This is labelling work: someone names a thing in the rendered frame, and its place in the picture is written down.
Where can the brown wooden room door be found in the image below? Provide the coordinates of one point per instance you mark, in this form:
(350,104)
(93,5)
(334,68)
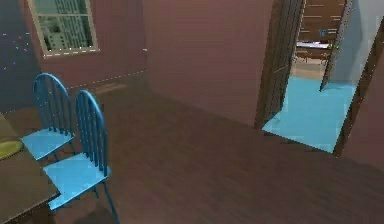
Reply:
(278,63)

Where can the blue slatted chair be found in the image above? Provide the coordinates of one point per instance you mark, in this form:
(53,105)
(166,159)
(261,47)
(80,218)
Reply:
(71,173)
(45,141)

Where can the white framed window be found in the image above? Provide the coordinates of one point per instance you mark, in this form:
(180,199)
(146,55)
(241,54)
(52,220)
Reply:
(63,26)

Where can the brown wooden chest of drawers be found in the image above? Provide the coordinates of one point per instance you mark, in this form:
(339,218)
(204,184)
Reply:
(320,20)

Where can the brown wooden table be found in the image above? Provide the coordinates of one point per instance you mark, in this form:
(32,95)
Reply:
(20,180)

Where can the yellow-green plate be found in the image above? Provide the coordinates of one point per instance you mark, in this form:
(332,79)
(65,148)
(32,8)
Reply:
(8,147)

